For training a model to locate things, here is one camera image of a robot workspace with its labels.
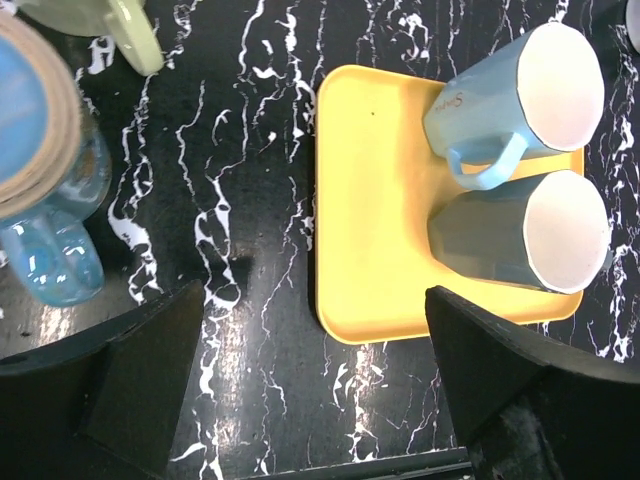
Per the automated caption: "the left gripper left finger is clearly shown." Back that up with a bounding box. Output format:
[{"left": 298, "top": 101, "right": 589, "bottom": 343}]
[{"left": 1, "top": 281, "right": 204, "bottom": 479}]

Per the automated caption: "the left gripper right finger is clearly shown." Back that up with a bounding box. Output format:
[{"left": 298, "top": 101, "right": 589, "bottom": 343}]
[{"left": 425, "top": 286, "right": 639, "bottom": 479}]

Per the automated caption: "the orange interior blue mug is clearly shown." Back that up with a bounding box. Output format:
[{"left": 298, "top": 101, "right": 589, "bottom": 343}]
[{"left": 1, "top": 13, "right": 111, "bottom": 307}]

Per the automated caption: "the light green mug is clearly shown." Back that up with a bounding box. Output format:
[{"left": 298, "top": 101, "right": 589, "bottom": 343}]
[{"left": 15, "top": 0, "right": 164, "bottom": 76}]

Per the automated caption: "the light blue footed mug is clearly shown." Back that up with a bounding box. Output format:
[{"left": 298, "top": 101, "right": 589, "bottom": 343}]
[{"left": 625, "top": 0, "right": 640, "bottom": 53}]

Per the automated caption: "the white interior grey mug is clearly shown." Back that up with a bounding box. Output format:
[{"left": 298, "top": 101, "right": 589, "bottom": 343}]
[{"left": 427, "top": 170, "right": 611, "bottom": 295}]

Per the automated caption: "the orange plastic tray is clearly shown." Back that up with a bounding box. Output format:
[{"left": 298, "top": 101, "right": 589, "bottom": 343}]
[{"left": 314, "top": 65, "right": 582, "bottom": 344}]

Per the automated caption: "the white mug blue handle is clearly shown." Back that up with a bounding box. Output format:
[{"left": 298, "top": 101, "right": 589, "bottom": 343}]
[{"left": 423, "top": 22, "right": 605, "bottom": 190}]

